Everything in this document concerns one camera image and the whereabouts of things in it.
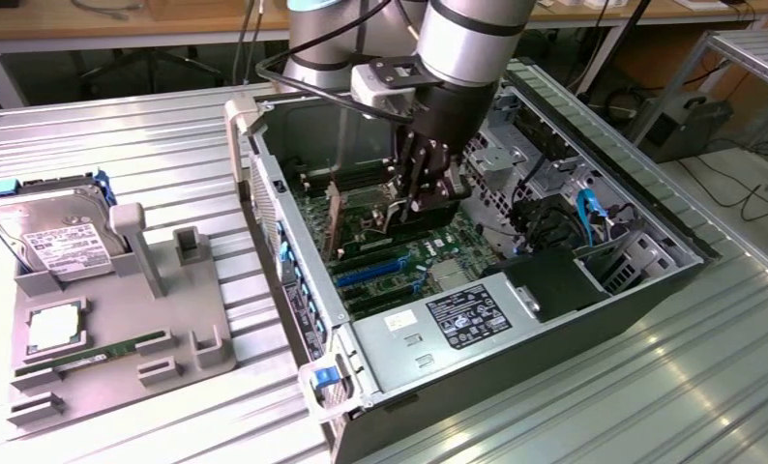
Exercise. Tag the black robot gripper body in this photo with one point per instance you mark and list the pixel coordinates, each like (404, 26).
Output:
(454, 111)

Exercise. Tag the green motherboard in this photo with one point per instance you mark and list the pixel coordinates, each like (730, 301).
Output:
(450, 241)

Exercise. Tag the black fan shroud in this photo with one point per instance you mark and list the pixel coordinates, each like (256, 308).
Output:
(550, 285)

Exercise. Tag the silver chipset heatsink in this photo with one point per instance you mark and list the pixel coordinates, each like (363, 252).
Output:
(454, 276)

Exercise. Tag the black expansion slot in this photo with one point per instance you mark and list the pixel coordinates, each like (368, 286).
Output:
(383, 299)

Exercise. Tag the blue expansion slot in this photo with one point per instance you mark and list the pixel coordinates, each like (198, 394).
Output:
(369, 271)

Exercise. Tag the grey parts rack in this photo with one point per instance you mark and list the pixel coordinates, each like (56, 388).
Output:
(118, 314)

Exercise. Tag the hard disk with blue rails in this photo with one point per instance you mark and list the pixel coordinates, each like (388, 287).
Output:
(53, 232)

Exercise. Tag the graphics card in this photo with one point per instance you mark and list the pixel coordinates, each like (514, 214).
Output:
(335, 217)

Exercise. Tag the silver CPU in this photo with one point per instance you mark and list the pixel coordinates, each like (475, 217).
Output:
(56, 331)

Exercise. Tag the black box on floor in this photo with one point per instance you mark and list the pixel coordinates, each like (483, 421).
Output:
(679, 130)

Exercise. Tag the installed RAM stick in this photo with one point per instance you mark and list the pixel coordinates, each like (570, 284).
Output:
(383, 247)

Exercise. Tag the metal slat table frame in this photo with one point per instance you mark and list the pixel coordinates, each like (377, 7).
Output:
(750, 53)

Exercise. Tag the wooden desk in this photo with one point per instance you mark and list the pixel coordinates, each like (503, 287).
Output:
(164, 19)

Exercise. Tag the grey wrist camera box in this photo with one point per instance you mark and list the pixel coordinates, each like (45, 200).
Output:
(372, 89)

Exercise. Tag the black RAM slots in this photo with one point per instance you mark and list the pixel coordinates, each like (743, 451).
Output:
(356, 176)

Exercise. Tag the green RAM stick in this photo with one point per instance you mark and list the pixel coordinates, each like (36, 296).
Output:
(92, 357)

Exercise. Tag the open PC case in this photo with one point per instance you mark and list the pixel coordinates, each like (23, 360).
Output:
(550, 357)

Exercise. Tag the grey power supply unit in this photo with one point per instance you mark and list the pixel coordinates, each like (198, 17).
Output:
(395, 357)

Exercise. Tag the black office chair base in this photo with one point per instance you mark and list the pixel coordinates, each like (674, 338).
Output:
(157, 60)

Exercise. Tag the metal drive cage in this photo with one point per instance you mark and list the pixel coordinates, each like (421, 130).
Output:
(492, 162)

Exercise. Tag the CPU socket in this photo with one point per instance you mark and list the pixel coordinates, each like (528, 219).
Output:
(367, 198)

